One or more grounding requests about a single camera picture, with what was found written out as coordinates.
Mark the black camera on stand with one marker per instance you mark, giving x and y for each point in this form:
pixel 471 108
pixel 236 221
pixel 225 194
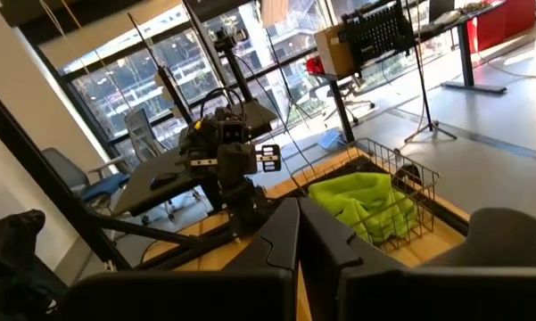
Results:
pixel 229 49

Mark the grey mesh office chair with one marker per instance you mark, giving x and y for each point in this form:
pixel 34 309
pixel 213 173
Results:
pixel 142 134

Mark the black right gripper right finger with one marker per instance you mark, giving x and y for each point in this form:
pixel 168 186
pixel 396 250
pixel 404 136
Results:
pixel 406 294

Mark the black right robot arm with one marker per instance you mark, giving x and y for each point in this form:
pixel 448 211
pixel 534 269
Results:
pixel 13 249

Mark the green microfiber towel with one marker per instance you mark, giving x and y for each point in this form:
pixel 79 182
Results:
pixel 352 191
pixel 397 218
pixel 365 232

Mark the black background office chair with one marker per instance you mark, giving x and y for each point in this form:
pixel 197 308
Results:
pixel 352 96

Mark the black frame bracket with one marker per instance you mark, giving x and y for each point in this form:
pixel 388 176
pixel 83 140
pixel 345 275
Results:
pixel 408 175

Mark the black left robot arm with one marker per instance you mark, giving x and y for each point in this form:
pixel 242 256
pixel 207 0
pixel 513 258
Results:
pixel 245 205

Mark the cardboard box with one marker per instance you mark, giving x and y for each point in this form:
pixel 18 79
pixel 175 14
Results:
pixel 332 51

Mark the red partition panel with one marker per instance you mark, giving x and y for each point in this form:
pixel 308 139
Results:
pixel 504 20

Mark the blue seat office chair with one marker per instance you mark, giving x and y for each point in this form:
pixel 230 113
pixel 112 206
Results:
pixel 102 185

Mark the black background desk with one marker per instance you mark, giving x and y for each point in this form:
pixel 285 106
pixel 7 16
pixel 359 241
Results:
pixel 466 58

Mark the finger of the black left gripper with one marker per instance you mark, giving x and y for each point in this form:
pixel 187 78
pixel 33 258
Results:
pixel 247 158
pixel 227 159

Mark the black aluminium table frame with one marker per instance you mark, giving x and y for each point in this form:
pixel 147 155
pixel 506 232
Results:
pixel 35 169

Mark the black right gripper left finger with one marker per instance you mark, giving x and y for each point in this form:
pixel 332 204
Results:
pixel 249 294

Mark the black computer mouse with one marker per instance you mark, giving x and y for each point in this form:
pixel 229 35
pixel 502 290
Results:
pixel 162 180

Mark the black tripod stand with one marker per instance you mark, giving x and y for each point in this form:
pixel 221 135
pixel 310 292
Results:
pixel 423 89

